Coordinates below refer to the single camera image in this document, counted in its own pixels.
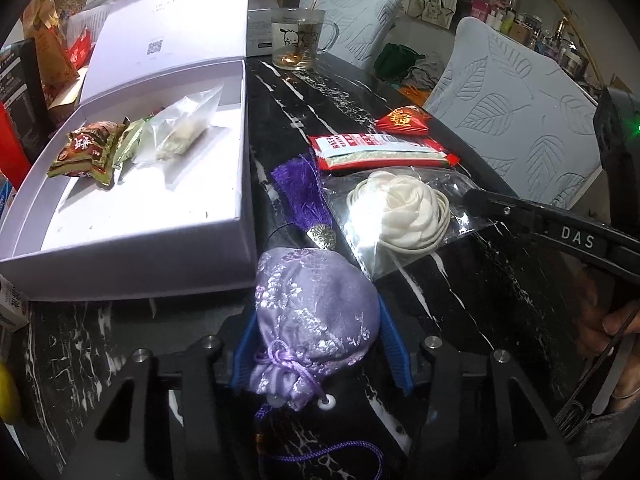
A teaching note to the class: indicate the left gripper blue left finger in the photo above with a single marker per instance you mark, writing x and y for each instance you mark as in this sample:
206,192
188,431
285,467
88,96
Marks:
244,353

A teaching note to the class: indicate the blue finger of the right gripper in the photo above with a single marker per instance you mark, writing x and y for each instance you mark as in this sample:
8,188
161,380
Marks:
525,216

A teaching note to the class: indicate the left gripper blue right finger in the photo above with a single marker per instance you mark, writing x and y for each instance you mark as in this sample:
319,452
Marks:
397,355

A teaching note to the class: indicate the purple satin drawstring pouch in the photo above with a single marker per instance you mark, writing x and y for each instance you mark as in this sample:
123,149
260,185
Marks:
317,315

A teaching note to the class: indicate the white fabric flower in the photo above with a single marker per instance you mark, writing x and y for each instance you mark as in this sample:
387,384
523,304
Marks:
393,216

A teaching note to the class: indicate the small red gold snack packet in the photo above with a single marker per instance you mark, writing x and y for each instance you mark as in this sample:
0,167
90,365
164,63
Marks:
407,120

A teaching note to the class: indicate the purple tassel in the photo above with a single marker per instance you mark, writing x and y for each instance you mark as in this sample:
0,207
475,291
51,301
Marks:
298,182

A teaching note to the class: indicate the long red white snack packet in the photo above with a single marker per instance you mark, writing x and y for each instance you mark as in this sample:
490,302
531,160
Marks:
355,151

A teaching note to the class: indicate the clear zip bag white contents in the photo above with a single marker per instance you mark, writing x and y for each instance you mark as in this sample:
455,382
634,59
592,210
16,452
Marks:
176,136

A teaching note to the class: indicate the green foil snack packet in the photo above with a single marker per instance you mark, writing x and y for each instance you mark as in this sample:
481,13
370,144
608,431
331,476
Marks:
129,142

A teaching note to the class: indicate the red gold patterned snack bag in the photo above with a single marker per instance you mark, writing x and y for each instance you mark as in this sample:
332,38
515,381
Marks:
89,151

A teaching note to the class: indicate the person's right hand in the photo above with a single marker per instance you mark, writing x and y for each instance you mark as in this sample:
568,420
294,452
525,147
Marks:
596,325

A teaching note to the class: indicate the near grey leaf chair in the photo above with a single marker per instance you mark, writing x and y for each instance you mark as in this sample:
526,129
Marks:
521,113

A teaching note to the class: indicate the grey leaf chair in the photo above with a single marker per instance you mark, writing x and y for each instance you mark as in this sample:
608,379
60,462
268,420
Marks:
362,27
521,113

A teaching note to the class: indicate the lavender gift box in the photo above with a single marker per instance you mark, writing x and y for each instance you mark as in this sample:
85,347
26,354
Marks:
145,190

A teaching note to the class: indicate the orange plastic bag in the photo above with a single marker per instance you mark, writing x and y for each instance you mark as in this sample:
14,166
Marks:
415,95

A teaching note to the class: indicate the far grey leaf chair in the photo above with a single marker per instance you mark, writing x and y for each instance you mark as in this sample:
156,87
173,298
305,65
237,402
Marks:
362,27

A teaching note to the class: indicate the red plastic container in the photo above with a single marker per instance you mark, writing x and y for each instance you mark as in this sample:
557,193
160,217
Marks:
14,164

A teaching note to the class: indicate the glass mug with cartoon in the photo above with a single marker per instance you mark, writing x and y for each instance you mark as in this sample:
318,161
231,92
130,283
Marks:
298,36

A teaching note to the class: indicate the black printed box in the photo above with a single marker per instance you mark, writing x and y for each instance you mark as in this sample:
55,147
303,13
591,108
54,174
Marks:
22,97

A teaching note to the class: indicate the orange patterned gift bag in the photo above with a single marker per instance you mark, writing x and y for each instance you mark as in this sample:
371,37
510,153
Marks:
40,23

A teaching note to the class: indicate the white cardboard box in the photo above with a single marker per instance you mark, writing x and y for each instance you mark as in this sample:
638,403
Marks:
258,31

